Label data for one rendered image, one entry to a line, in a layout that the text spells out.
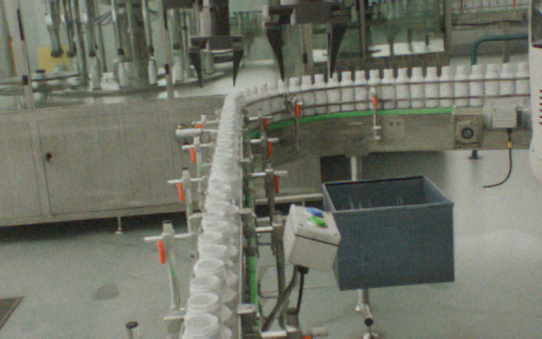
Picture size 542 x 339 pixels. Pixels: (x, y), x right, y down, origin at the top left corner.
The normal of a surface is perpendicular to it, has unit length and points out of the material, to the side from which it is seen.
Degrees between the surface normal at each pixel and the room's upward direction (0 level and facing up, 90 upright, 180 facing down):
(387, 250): 90
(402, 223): 90
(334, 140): 89
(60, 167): 90
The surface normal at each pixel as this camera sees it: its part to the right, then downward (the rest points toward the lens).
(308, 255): 0.04, 0.22
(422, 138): -0.27, 0.24
